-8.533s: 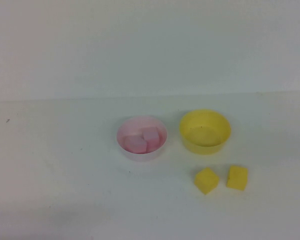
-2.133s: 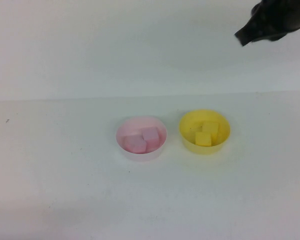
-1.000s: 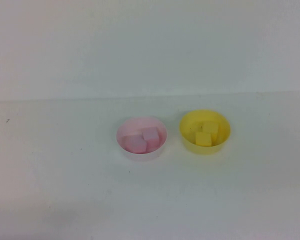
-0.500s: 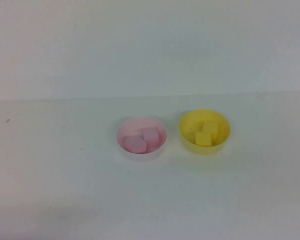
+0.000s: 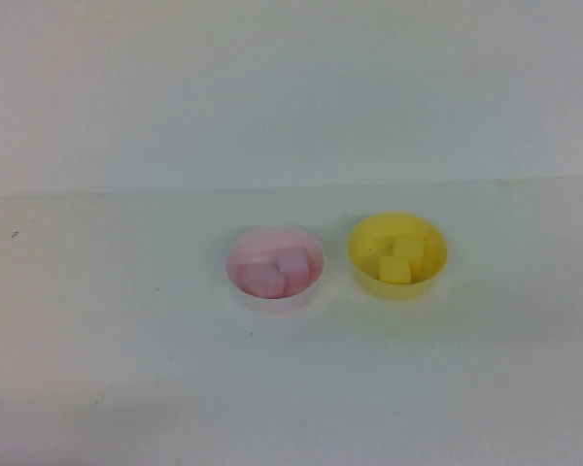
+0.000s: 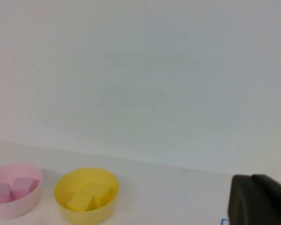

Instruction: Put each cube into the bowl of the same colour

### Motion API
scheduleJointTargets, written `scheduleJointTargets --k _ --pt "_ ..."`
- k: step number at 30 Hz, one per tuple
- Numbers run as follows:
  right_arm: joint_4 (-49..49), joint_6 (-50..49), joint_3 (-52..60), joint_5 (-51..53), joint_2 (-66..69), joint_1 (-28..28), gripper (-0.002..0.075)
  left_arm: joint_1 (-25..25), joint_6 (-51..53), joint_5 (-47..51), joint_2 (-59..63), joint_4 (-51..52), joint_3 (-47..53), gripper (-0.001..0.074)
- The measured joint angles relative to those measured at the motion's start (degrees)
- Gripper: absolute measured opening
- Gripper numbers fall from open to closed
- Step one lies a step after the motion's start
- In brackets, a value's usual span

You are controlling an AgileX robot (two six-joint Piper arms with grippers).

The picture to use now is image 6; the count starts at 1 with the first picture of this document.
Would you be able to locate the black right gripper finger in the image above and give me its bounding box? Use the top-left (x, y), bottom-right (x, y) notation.
top-left (227, 173), bottom-right (281, 225)

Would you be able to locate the yellow foam cube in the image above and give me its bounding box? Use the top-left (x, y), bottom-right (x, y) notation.
top-left (90, 180), bottom-right (115, 209)
top-left (65, 188), bottom-right (97, 212)

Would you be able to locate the yellow round bowl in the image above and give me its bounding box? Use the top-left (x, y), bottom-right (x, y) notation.
top-left (53, 167), bottom-right (120, 225)

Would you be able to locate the pale pink round bowl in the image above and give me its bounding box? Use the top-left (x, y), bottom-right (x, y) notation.
top-left (0, 163), bottom-right (44, 220)

